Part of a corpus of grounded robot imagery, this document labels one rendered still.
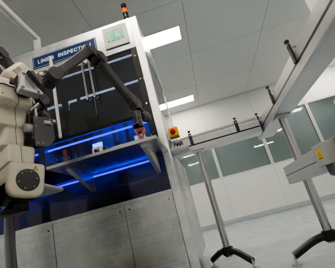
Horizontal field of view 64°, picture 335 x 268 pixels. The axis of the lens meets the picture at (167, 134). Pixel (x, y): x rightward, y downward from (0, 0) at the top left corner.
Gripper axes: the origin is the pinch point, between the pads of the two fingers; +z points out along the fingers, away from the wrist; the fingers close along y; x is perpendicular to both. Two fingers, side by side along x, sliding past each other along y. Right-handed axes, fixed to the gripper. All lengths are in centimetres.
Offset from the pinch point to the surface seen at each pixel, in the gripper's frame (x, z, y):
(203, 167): -31, 14, 48
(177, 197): -8.8, 32.9, 36.0
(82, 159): 35.4, 6.3, -8.7
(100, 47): 24, -102, 17
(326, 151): -81, 46, -36
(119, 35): 6, -107, 15
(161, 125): -10.5, -20.2, 28.6
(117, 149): 13.6, 6.2, -7.8
